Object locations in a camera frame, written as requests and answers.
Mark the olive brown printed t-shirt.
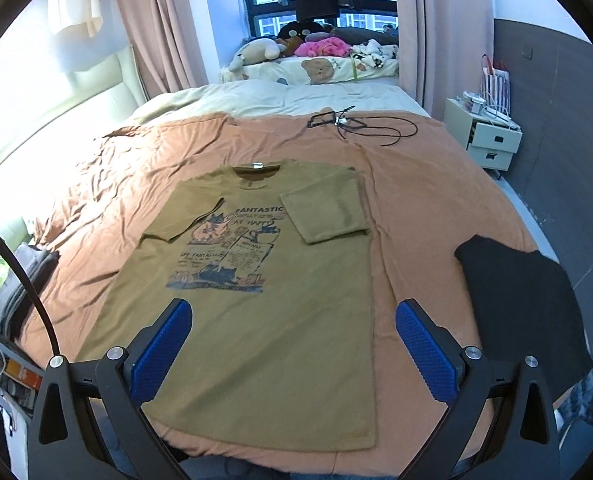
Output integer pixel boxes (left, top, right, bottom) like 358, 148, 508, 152
78, 160, 377, 453

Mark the folded grey clothes stack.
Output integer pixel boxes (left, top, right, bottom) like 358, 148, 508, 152
0, 242, 60, 340

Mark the black garment on bed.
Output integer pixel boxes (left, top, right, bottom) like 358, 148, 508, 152
455, 235, 593, 400

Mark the orange brown bed blanket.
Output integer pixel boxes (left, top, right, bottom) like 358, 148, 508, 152
35, 113, 535, 476

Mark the white bedside drawer cabinet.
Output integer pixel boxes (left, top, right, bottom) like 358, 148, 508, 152
443, 99, 522, 172

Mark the cream padded headboard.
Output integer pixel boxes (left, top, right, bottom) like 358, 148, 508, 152
0, 46, 147, 166

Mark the cream bear print duvet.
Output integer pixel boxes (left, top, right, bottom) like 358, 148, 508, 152
126, 72, 428, 126

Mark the white plush toy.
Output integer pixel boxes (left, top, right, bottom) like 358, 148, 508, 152
228, 38, 287, 73

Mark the right pink curtain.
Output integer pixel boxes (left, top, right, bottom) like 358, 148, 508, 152
397, 0, 494, 119

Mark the pink curtain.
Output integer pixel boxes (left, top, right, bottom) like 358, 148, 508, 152
397, 0, 494, 119
118, 0, 208, 98

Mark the pink plush fabric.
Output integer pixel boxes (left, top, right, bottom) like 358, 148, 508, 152
294, 37, 352, 58

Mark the left pink curtain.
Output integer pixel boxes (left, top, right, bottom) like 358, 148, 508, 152
118, 0, 208, 98

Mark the dark plush toy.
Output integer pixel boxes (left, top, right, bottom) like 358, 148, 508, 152
277, 20, 333, 41

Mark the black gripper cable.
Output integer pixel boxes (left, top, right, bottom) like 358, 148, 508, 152
0, 211, 63, 359

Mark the black cable with glasses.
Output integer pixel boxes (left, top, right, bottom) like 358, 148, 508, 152
305, 105, 421, 148

